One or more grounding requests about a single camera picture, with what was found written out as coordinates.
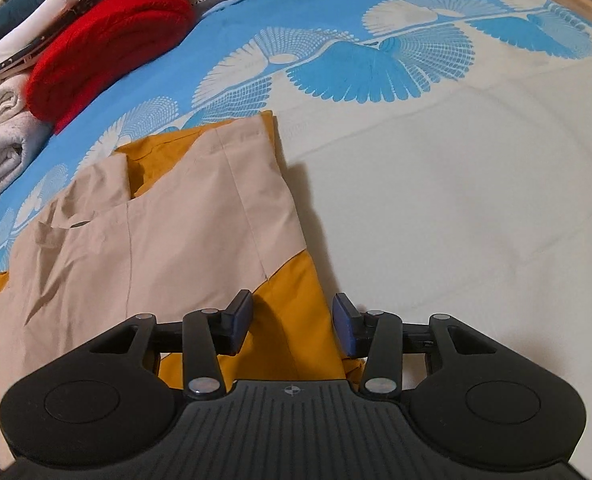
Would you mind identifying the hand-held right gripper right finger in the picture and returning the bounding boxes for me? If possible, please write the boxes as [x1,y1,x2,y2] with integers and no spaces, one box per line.
[331,292,499,397]

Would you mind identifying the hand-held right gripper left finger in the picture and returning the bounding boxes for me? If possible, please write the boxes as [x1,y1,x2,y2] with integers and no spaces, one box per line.
[88,289,254,402]

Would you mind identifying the beige and yellow jacket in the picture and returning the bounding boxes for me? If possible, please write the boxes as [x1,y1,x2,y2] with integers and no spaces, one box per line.
[0,110,367,456]

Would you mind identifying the folded white clothes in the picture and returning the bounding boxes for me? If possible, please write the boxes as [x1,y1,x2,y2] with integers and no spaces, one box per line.
[0,77,54,203]

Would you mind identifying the blue and white printed bedsheet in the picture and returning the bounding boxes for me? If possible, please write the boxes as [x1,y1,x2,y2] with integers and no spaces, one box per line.
[0,0,592,391]

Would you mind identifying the red quilted blanket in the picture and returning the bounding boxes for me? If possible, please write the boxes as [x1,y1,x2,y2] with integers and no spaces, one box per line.
[24,0,197,136]

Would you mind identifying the white garment with dark trim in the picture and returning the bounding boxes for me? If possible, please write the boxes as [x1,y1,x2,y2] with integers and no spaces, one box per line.
[0,0,126,86]

